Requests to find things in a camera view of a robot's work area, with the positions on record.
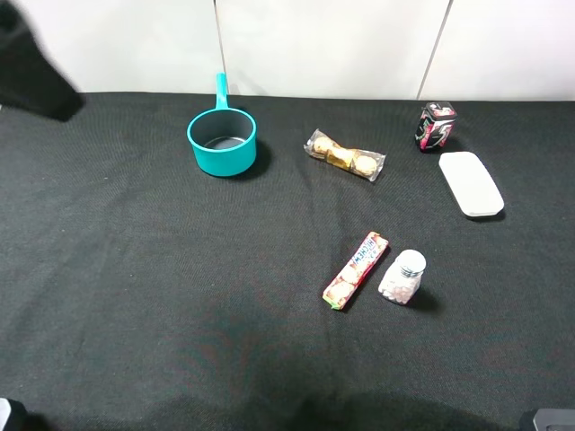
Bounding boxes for candy bottle with silver cap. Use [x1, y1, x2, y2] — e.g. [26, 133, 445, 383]
[378, 250, 427, 305]

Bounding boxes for grey object bottom right corner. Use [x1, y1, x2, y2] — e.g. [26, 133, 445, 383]
[519, 409, 575, 431]

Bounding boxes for chocolate balls in clear wrapper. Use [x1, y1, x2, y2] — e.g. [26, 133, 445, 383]
[304, 129, 386, 182]

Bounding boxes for black pink gum tin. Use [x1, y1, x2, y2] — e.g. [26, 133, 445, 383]
[414, 101, 457, 153]

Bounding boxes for teal saucepan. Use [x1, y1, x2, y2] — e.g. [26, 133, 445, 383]
[186, 73, 257, 177]

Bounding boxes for red Hi-Chew candy stick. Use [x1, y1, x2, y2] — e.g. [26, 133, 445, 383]
[323, 232, 388, 311]

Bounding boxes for white rectangular tray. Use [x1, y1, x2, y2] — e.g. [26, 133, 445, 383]
[438, 152, 504, 218]

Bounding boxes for dark object bottom left corner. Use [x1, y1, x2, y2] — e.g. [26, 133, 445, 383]
[0, 398, 50, 431]

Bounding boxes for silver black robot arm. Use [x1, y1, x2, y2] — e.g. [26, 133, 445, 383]
[1, 1, 84, 121]

